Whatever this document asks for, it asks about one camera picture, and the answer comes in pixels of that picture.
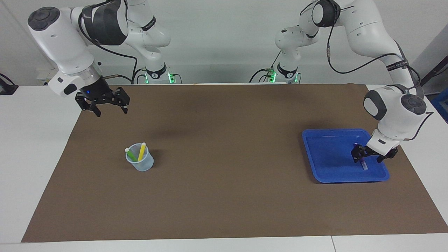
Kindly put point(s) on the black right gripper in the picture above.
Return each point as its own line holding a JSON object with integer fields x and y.
{"x": 96, "y": 92}

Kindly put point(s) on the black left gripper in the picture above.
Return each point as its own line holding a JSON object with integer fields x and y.
{"x": 365, "y": 150}

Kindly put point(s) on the purple pen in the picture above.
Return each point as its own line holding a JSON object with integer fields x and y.
{"x": 364, "y": 166}

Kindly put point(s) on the green pen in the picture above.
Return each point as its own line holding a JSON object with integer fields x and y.
{"x": 131, "y": 155}

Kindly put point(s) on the yellow pen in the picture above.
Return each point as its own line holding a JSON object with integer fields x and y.
{"x": 141, "y": 152}

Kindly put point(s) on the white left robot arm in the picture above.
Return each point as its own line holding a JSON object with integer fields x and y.
{"x": 367, "y": 35}

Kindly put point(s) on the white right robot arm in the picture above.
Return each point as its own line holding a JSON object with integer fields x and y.
{"x": 66, "y": 45}

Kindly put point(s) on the blue plastic tray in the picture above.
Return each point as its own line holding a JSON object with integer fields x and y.
{"x": 325, "y": 161}

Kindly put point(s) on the translucent plastic cup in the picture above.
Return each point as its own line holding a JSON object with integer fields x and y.
{"x": 143, "y": 166}

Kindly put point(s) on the blue storage box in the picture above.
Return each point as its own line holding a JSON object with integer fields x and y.
{"x": 441, "y": 106}

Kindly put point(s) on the black stand pole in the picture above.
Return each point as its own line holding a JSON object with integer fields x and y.
{"x": 428, "y": 75}

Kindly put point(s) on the brown table mat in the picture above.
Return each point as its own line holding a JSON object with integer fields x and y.
{"x": 224, "y": 196}

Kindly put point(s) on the black clamp mount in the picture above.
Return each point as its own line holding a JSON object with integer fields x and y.
{"x": 7, "y": 89}

